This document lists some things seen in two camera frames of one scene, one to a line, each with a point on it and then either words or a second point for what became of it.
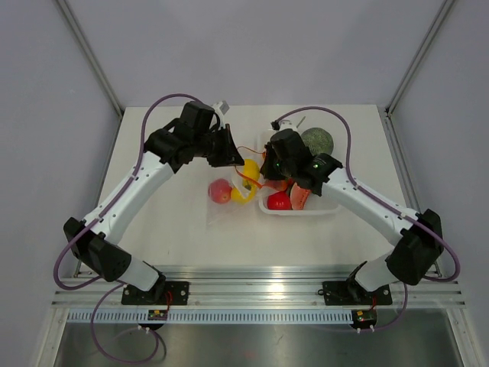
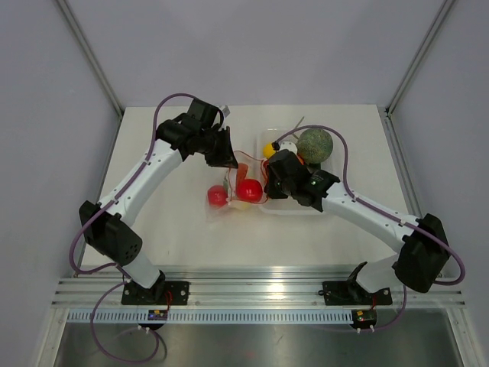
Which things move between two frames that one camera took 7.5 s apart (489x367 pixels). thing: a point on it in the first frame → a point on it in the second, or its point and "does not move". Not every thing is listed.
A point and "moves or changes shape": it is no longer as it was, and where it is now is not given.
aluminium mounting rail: (265, 287) does not move
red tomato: (279, 200) → (249, 190)
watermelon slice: (298, 197) moves or changes shape
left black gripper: (229, 155) does not move
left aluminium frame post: (88, 50) does not move
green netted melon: (318, 141) does not move
